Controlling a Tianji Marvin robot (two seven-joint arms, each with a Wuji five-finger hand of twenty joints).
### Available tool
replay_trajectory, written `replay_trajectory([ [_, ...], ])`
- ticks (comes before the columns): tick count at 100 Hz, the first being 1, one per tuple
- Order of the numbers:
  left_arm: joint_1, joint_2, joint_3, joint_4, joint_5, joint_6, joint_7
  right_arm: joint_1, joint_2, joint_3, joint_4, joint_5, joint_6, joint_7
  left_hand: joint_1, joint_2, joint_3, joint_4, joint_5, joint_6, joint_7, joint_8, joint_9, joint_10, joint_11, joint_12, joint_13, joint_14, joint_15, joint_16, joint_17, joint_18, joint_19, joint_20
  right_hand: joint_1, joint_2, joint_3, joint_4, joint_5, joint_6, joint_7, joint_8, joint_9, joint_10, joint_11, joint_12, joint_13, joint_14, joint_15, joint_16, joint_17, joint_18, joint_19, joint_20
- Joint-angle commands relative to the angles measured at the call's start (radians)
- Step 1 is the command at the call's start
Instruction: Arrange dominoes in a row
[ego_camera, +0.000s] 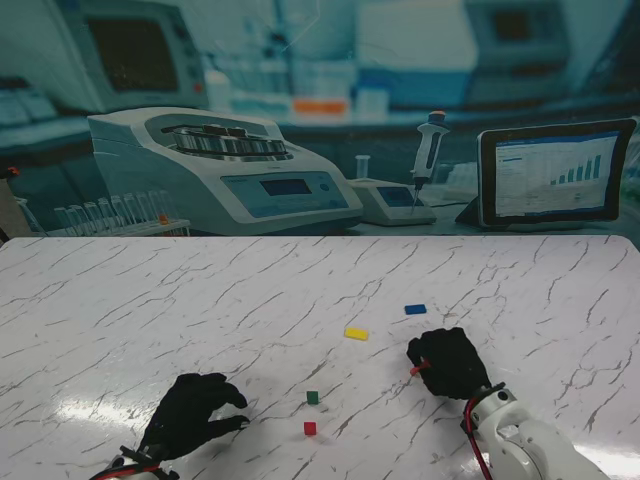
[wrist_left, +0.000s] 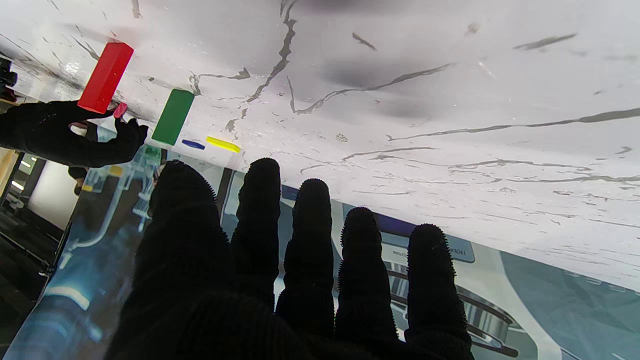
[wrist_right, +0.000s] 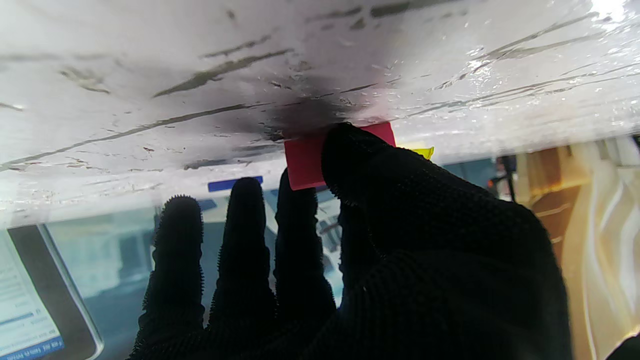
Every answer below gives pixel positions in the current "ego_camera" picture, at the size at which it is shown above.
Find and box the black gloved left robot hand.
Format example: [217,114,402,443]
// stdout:
[139,372,251,459]

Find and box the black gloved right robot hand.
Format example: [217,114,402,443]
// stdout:
[406,327,492,401]

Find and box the red wrist cable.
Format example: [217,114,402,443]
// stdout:
[94,462,164,480]
[461,397,494,480]

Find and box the printed laboratory scene backdrop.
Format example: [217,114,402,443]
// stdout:
[0,0,640,238]

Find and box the red right wrist cable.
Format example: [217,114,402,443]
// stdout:
[461,397,494,480]

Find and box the red left wrist cable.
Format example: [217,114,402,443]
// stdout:
[94,462,164,480]

